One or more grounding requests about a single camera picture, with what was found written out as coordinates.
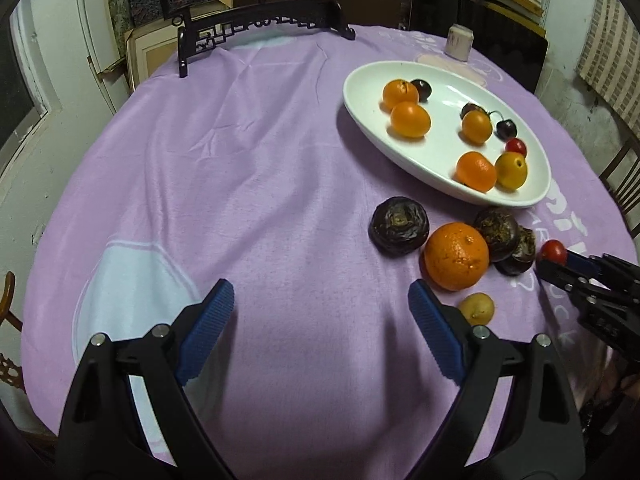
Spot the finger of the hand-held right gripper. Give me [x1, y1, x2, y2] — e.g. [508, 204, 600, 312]
[565, 251, 640, 286]
[535, 259, 601, 311]

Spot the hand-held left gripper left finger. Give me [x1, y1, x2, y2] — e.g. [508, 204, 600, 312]
[57, 279, 236, 480]

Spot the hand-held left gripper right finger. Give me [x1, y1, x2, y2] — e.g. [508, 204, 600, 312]
[407, 279, 586, 480]

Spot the yellowish orange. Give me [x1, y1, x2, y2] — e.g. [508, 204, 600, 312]
[494, 152, 529, 191]

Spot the small orange with stem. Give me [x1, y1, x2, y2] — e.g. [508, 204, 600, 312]
[455, 151, 498, 193]

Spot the dark cherry with stem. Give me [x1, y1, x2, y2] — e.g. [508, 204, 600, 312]
[487, 110, 519, 141]

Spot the white oval plate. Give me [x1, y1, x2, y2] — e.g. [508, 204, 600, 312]
[342, 61, 552, 209]

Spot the dark wrinkled fruit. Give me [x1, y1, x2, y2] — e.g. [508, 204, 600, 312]
[473, 206, 521, 262]
[369, 196, 430, 259]
[495, 227, 537, 277]

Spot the small yellow-green fruit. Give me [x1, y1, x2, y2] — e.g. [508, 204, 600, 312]
[459, 292, 496, 327]

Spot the large orange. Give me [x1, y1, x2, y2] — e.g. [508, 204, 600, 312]
[424, 222, 490, 292]

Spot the wooden slat chair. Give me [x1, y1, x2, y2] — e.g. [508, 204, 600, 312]
[597, 140, 640, 241]

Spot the purple printed tablecloth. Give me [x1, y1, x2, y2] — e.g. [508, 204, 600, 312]
[20, 22, 640, 468]

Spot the carved wooden chair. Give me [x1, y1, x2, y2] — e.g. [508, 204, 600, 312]
[0, 271, 26, 396]

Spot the checked hanging cloth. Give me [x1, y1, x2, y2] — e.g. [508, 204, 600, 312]
[577, 0, 640, 121]

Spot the black flat panel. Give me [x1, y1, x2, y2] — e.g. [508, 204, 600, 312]
[407, 0, 547, 96]

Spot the pale drink can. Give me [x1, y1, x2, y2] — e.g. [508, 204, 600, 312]
[445, 24, 474, 61]

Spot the leaning framed board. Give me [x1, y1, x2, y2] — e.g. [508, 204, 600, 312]
[124, 0, 236, 93]

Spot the window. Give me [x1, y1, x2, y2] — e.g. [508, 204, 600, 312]
[0, 10, 51, 161]

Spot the white leaning board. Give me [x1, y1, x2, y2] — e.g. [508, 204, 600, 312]
[75, 0, 132, 111]

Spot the round deer screen ornament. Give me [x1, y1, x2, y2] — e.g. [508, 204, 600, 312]
[152, 0, 357, 78]

